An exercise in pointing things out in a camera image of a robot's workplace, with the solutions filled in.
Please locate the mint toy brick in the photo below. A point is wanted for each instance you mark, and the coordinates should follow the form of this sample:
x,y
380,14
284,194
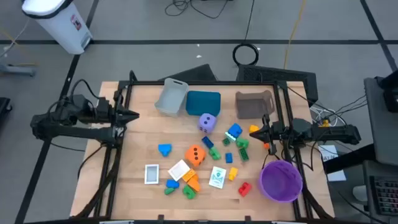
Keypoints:
x,y
229,137

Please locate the dark grey translucent bin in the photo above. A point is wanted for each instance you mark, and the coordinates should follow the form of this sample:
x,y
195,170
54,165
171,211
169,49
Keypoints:
x,y
252,105

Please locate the grey stand foot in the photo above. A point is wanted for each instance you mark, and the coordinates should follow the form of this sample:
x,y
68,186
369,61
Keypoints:
x,y
18,70

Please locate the dark green brick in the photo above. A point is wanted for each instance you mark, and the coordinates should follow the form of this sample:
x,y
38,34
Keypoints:
x,y
243,154

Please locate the white playing card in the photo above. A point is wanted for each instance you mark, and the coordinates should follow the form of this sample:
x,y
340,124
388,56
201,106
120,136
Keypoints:
x,y
178,170

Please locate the black keyboard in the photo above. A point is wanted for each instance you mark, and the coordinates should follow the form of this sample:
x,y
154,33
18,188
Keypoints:
x,y
385,196

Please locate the dark blue toy brick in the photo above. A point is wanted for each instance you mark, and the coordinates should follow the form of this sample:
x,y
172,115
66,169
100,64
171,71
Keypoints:
x,y
207,142

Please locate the orange-red toy brick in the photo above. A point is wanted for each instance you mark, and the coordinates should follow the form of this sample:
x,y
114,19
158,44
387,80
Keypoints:
x,y
266,145

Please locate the small green toy brick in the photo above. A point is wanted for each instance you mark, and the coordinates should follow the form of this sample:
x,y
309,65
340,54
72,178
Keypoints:
x,y
226,142

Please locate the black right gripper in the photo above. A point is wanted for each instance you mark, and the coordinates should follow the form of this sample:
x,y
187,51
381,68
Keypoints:
x,y
280,133

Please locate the red toy block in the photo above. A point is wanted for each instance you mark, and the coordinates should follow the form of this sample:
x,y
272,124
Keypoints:
x,y
245,189

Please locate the black desk device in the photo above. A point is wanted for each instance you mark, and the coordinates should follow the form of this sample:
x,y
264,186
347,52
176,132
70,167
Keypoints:
x,y
391,96

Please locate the yellow toy block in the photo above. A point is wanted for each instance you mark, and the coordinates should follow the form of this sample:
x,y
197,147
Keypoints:
x,y
233,173

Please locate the purple foam die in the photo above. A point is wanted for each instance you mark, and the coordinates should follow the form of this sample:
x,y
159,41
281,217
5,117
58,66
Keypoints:
x,y
206,123

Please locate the small green toy block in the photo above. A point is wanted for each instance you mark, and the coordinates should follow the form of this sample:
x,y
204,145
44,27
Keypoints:
x,y
169,191

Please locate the black flat panel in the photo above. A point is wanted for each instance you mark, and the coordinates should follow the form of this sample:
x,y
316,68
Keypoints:
x,y
196,74

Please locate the black perforated panel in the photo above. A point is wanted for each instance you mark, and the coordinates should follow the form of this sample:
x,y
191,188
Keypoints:
x,y
280,74

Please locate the white paper sheet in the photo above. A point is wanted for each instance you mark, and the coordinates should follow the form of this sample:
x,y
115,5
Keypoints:
x,y
328,152

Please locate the bright green toy block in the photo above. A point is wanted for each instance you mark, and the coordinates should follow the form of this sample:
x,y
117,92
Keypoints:
x,y
188,192

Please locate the teal plastic bin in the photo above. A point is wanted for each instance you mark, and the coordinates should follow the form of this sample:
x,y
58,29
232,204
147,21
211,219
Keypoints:
x,y
203,103

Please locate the large blue toy block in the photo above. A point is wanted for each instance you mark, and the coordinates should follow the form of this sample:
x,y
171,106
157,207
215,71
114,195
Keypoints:
x,y
235,130

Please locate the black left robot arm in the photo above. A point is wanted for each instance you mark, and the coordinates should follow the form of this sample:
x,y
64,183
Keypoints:
x,y
77,132

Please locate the light grey plastic bin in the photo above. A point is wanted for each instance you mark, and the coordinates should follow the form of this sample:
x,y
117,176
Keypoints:
x,y
171,99

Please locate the white framed card box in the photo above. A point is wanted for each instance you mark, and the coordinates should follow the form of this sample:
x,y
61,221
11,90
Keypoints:
x,y
151,174

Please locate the white computer mouse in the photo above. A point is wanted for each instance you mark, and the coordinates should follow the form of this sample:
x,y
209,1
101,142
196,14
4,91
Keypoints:
x,y
360,193

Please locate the yellow-orange toy block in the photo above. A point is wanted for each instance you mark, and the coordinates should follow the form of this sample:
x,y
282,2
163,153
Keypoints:
x,y
253,128

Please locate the orange toy block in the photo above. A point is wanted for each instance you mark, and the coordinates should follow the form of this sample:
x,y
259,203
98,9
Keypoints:
x,y
194,185

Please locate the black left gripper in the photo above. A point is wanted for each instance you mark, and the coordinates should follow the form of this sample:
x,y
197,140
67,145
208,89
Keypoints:
x,y
104,114

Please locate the teal printed card deck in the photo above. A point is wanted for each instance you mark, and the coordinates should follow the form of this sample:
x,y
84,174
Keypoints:
x,y
217,177

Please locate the orange studded toy brick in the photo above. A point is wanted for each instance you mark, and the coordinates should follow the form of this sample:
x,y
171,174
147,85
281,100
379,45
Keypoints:
x,y
188,175

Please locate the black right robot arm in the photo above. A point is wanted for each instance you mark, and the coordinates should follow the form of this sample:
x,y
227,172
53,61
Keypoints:
x,y
335,132

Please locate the white pedal trash bin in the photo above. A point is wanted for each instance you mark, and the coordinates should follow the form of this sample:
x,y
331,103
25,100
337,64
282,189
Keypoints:
x,y
62,28

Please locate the small blue toy brick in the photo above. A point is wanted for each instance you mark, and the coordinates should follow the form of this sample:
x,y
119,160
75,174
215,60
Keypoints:
x,y
229,157

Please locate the blue heart-shaped toy block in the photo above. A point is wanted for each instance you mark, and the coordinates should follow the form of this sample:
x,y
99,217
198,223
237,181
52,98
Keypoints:
x,y
164,148

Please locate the orange foam die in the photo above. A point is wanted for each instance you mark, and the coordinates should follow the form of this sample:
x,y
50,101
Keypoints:
x,y
194,155

